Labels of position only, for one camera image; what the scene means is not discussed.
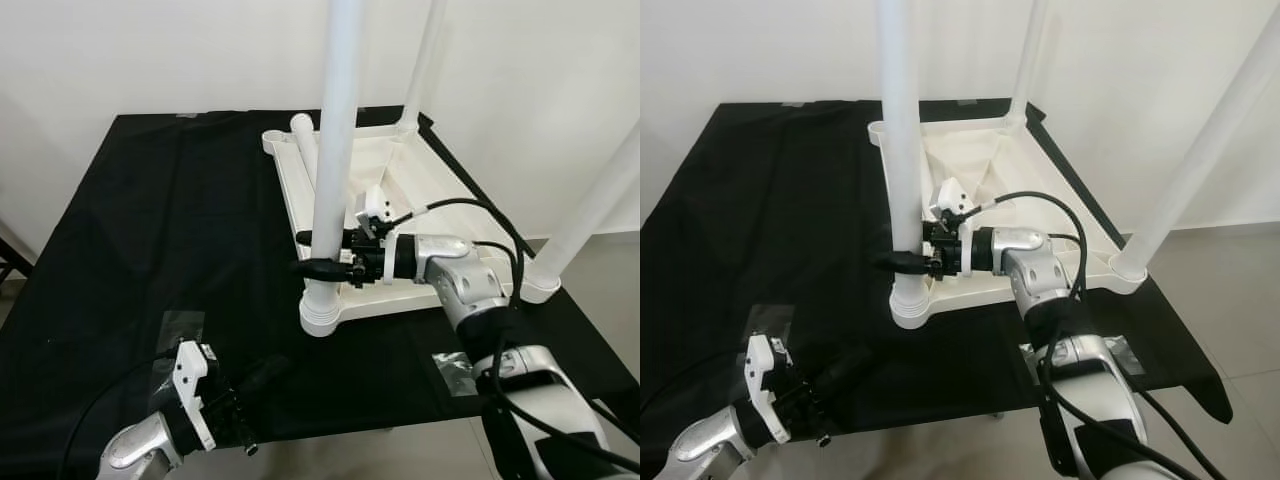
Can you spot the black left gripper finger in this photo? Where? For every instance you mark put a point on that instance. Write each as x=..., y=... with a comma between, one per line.
x=260, y=388
x=270, y=368
x=845, y=362
x=835, y=382

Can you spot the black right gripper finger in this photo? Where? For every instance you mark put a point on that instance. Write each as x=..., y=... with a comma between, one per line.
x=318, y=269
x=900, y=261
x=306, y=238

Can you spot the white plastic children table top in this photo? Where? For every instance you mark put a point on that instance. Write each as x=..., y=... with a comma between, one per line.
x=1040, y=200
x=420, y=180

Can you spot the black tablecloth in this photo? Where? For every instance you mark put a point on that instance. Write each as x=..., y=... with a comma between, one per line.
x=780, y=220
x=150, y=220

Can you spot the black stool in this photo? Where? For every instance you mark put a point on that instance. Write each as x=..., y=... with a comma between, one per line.
x=10, y=260

